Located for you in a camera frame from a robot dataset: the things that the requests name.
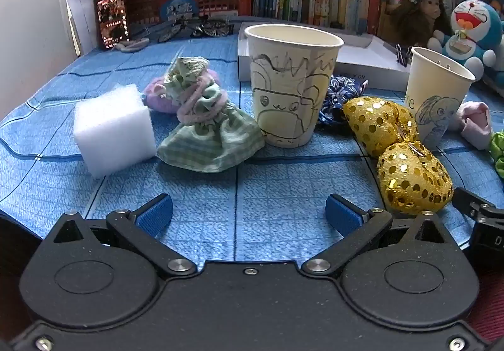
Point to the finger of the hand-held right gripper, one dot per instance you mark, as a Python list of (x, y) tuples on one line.
[(470, 204)]

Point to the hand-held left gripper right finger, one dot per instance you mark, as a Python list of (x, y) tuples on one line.
[(341, 215)]

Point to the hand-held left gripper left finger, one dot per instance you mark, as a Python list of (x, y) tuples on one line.
[(155, 214)]

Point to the green scrunchie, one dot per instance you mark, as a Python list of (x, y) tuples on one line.
[(498, 154)]

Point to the gold sequin bow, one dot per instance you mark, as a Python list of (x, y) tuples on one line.
[(413, 177)]

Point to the pale pink cloth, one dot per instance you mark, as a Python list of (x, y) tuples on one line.
[(476, 122)]

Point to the white sponge cube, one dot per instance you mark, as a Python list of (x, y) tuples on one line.
[(114, 130)]

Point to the purple plush toy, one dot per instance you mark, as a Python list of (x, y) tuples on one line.
[(157, 99)]

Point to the navy floral cloth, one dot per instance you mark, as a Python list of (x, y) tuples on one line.
[(338, 99)]

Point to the white box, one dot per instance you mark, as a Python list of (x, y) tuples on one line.
[(366, 63)]

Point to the blue checked blanket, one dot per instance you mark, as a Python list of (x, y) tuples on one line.
[(275, 185)]

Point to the small paper cup blue drawing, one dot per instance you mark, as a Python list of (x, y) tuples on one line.
[(437, 99)]

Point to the large paper cup with drawing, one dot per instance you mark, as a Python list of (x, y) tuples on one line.
[(291, 99)]

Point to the black binder clip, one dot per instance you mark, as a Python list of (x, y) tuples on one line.
[(401, 53)]

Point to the blue cat plush toy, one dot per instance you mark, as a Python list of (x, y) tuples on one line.
[(472, 28)]

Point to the miniature black bicycle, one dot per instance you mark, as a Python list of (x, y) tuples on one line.
[(212, 29)]

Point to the brown haired monkey doll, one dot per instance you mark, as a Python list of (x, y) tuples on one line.
[(417, 16)]

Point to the smartphone with lit screen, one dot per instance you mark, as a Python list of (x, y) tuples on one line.
[(112, 20)]

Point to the white cardboard sheet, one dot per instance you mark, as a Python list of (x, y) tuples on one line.
[(80, 12)]

